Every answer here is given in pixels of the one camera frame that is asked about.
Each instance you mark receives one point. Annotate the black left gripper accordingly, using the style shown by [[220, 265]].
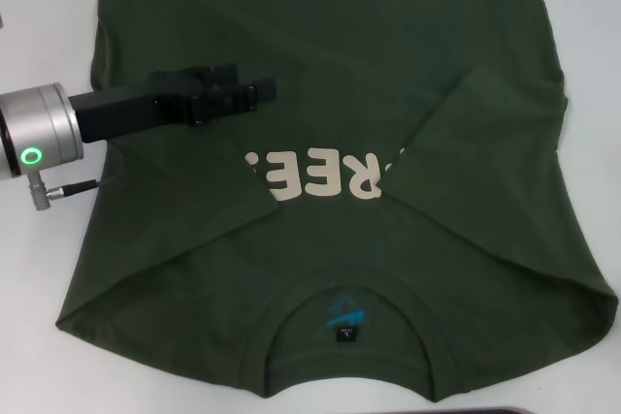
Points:
[[121, 111]]

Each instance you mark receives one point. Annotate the dark green FREE t-shirt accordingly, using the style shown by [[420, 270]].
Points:
[[364, 45]]

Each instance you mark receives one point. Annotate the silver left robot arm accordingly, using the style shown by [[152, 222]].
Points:
[[39, 133]]

